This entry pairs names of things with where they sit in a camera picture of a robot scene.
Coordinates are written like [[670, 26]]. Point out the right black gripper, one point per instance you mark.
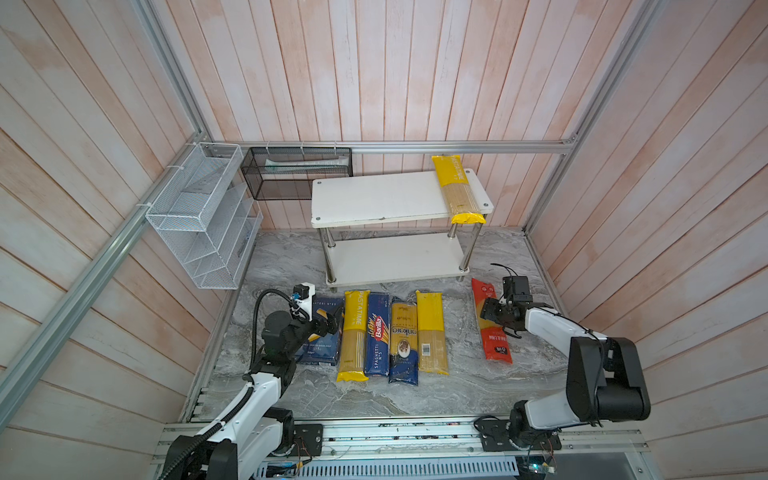
[[487, 309]]

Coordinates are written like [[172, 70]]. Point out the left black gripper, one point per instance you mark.
[[321, 329]]

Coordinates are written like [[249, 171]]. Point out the red spaghetti bag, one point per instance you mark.
[[494, 339]]

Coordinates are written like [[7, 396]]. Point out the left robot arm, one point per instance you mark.
[[251, 428]]

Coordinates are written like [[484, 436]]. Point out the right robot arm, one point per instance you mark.
[[604, 378]]

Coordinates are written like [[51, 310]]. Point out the blue Barilla pasta box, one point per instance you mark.
[[326, 349]]

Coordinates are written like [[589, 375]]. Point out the yellow Pastatime spaghetti bag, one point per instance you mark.
[[353, 339]]

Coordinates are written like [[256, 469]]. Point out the blue Barilla spaghetti box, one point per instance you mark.
[[378, 335]]

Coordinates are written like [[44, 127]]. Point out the dark blue spaghetti bag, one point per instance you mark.
[[403, 348]]

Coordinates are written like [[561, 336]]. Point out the yellow spaghetti bag with barcode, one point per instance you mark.
[[432, 347]]

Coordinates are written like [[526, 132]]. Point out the black mesh basket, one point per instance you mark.
[[287, 173]]

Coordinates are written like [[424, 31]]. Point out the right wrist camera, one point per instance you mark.
[[516, 289]]

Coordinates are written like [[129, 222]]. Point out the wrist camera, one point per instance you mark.
[[302, 300], [516, 289]]

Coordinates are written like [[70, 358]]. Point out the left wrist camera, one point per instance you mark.
[[302, 300]]

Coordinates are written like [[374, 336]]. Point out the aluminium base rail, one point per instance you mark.
[[452, 448]]

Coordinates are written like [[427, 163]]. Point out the white wire mesh rack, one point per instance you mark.
[[206, 218]]

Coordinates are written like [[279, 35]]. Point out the aluminium frame back bar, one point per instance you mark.
[[426, 146]]

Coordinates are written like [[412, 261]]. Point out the aluminium frame bar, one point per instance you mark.
[[426, 146], [33, 360]]

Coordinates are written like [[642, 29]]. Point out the aluminium frame left bar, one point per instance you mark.
[[33, 360]]

